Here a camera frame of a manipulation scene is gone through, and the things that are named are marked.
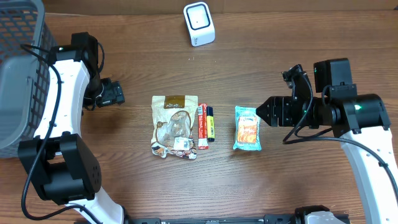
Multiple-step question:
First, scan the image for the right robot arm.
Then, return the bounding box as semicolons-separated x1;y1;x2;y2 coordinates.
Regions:
256;58;397;223

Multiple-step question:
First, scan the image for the white barcode scanner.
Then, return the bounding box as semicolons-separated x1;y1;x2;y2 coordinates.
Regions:
183;1;215;47

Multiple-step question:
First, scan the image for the red snack stick packet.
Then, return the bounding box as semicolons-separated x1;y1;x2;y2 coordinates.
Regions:
198;103;209;150

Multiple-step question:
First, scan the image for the brown snack pouch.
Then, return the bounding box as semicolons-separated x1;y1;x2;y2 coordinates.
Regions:
150;95;198;160

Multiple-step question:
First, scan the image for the teal tissue pack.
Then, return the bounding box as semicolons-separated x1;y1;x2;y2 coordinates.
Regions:
233;106;262;151

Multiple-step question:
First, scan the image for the grey plastic mesh basket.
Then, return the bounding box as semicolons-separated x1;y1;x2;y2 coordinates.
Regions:
1;0;57;158

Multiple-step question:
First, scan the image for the yellow highlighter marker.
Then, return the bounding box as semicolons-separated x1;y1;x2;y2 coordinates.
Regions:
206;106;215;142

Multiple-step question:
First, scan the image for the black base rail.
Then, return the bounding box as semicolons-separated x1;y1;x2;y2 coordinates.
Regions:
124;205;351;224

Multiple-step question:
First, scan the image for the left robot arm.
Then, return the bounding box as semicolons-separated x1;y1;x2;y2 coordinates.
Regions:
17;32;131;223

